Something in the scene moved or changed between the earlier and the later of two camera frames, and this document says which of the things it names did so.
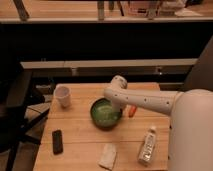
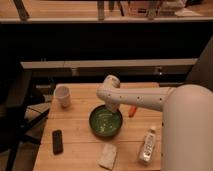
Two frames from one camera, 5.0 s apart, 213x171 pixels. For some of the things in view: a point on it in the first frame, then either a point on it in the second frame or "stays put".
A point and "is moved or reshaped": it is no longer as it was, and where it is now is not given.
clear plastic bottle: (146, 152) stays put
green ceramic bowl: (103, 115) is moved or reshaped
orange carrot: (132, 111) stays put
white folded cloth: (108, 156) stays put
